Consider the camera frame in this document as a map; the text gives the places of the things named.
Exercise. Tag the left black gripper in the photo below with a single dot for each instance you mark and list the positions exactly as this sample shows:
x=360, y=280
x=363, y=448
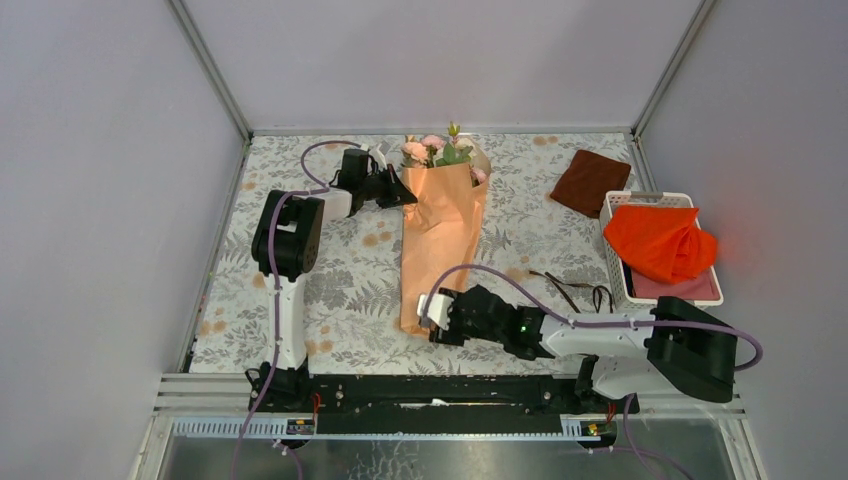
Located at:
x=394, y=191

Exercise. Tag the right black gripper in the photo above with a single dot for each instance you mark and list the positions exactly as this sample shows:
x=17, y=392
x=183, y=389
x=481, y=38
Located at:
x=451, y=336

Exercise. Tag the dark brown ribbon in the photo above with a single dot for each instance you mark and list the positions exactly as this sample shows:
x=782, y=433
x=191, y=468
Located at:
x=600, y=295

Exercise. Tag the pink cloth in basket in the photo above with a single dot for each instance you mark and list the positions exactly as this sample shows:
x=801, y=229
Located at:
x=700, y=288

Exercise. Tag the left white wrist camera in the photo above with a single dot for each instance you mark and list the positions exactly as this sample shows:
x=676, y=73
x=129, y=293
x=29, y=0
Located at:
x=378, y=152

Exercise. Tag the peach wrapping paper sheet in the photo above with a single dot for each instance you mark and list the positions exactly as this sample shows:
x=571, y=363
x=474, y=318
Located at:
x=443, y=228

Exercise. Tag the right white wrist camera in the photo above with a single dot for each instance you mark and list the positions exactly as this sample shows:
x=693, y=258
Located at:
x=434, y=311

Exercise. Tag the pink fake rose spray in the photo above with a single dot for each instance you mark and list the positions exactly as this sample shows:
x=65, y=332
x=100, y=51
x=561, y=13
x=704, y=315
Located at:
x=462, y=150

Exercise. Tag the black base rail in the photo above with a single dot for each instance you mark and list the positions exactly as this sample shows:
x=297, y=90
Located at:
x=392, y=404

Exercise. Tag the large pink fake rose stem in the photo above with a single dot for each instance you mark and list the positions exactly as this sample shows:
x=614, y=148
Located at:
x=422, y=153

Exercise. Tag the orange cloth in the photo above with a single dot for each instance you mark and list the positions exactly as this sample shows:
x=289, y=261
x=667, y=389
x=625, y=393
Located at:
x=663, y=244

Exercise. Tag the floral patterned table mat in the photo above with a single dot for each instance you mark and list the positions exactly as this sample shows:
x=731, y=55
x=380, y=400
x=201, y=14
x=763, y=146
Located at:
x=352, y=296

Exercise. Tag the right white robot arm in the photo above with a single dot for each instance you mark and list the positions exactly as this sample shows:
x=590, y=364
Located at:
x=673, y=346

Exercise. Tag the brown towel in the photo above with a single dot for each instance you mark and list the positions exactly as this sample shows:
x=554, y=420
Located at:
x=587, y=180

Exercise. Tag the white plastic basket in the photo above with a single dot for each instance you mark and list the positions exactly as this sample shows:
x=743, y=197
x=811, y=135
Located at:
x=630, y=293

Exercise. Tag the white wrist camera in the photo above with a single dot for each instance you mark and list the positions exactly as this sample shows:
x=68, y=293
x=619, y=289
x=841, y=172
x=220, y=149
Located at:
x=378, y=152
x=434, y=311

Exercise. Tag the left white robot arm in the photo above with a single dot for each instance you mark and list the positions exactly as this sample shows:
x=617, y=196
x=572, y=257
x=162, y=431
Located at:
x=286, y=244

